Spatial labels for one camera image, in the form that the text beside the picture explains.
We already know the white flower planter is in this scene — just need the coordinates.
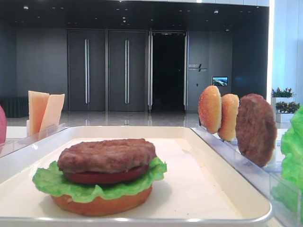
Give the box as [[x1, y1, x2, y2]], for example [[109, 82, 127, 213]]
[[271, 87, 294, 107], [276, 102, 300, 123]]

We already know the red tomato slice in holder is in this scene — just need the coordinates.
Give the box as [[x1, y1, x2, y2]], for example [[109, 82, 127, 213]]
[[0, 106, 7, 144]]

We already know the cheese slice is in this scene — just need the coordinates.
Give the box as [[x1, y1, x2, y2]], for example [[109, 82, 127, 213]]
[[28, 91, 50, 136], [40, 94, 65, 131]]

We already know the red tomato slice on burger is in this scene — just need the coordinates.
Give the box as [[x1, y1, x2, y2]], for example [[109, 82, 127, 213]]
[[63, 165, 149, 184]]

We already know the bun standing upright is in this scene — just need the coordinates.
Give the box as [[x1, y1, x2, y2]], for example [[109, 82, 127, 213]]
[[198, 86, 222, 134], [218, 94, 239, 141]]

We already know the white flower planter lower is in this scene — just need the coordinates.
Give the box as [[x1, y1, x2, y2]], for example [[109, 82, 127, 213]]
[[276, 102, 300, 123]]

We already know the brown meat patty standing upright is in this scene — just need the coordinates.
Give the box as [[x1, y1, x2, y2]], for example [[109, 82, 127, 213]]
[[236, 94, 277, 167]]

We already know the green lettuce leaf on burger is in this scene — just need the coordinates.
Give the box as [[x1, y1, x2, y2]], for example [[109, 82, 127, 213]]
[[32, 157, 167, 203]]

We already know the clear acrylic rack left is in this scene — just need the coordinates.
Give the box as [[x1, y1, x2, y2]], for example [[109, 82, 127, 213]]
[[0, 123, 66, 157]]

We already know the wall display screen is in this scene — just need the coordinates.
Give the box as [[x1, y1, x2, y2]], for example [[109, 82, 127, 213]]
[[212, 77, 228, 86]]

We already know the clear acrylic rack right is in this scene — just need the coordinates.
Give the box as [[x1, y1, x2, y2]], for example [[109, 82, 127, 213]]
[[192, 125, 303, 227]]

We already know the bottom bun half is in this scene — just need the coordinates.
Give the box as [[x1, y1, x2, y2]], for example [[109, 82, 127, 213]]
[[51, 183, 152, 217]]

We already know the green lettuce leaf in holder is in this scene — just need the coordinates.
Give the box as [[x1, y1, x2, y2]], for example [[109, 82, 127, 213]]
[[272, 109, 303, 212]]

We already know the white flower planter upper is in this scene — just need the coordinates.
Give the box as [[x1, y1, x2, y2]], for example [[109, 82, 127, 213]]
[[271, 87, 294, 107]]

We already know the clear acrylic rack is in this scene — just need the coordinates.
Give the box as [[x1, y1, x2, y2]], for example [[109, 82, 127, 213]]
[[0, 123, 66, 157], [192, 125, 303, 227]]

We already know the white rectangular tray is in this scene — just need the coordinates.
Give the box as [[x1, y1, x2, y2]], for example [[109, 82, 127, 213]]
[[0, 126, 272, 227]]

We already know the brown meat patty on burger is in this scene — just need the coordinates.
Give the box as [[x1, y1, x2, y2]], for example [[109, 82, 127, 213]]
[[57, 139, 156, 174]]

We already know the top bun standing upright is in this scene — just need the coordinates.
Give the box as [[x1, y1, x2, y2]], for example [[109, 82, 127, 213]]
[[198, 86, 222, 134]]

